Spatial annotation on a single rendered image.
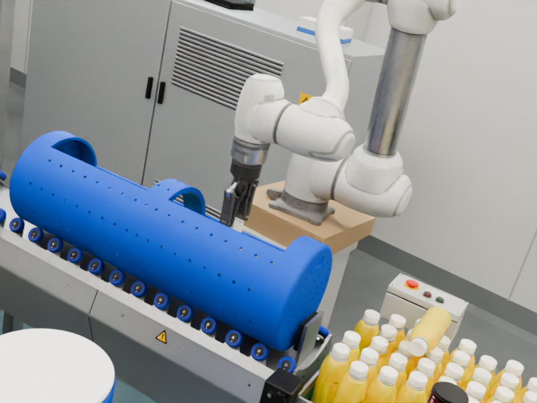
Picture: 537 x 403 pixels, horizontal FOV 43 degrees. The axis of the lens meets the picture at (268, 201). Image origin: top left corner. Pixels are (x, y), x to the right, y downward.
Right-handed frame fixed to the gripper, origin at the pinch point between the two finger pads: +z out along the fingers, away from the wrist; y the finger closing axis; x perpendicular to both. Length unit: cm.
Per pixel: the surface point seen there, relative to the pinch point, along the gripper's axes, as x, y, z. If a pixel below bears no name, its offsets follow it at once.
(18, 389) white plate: -4, 65, 13
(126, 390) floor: -59, -54, 117
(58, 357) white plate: -5, 53, 13
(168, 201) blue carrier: -15.9, 7.0, -4.6
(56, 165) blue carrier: -51, 10, -2
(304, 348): 27.9, 2.7, 19.2
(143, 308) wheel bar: -14.7, 11.6, 24.7
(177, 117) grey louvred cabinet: -124, -155, 32
